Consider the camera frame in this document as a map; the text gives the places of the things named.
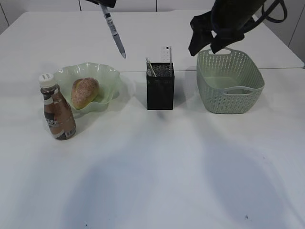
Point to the clear plastic ruler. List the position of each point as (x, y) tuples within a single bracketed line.
[(166, 54)]

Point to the cream white click pen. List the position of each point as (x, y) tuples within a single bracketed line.
[(150, 70)]

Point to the light blue click pen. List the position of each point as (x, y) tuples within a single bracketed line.
[(113, 30)]

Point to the brown plastic drink bottle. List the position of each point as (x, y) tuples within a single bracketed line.
[(57, 111)]

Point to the green plastic woven basket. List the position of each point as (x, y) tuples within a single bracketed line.
[(228, 83)]

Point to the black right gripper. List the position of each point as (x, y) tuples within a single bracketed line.
[(229, 19)]

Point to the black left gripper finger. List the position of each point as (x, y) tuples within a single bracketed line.
[(106, 3)]

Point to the black mesh pen holder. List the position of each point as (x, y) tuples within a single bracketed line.
[(160, 89)]

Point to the sugared bread loaf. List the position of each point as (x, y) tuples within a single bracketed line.
[(84, 91)]

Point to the green wavy glass plate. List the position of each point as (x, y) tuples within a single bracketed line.
[(107, 77)]

